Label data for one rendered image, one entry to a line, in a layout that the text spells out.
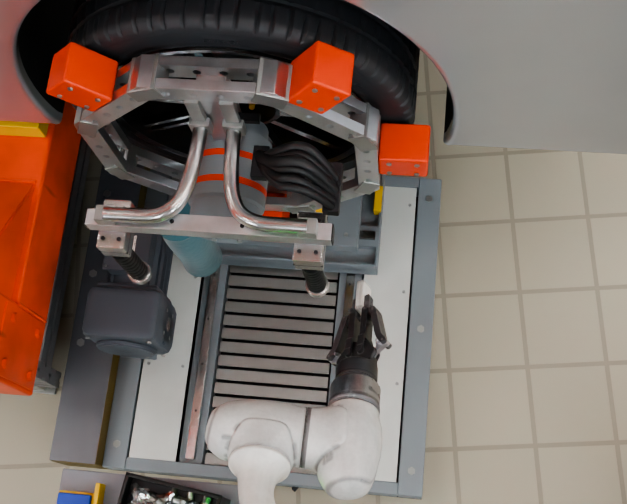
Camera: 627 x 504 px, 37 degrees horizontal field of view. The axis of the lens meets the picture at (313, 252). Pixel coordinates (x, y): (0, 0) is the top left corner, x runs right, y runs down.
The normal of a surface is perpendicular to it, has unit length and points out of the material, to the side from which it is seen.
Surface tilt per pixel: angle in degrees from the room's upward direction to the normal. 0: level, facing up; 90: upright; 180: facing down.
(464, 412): 0
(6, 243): 90
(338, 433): 24
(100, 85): 45
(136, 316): 0
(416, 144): 0
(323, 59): 35
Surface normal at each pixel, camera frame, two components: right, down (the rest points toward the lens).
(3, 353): 0.99, 0.07
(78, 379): -0.09, -0.31
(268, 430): 0.09, -0.65
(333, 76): 0.50, -0.22
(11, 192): -0.01, -0.81
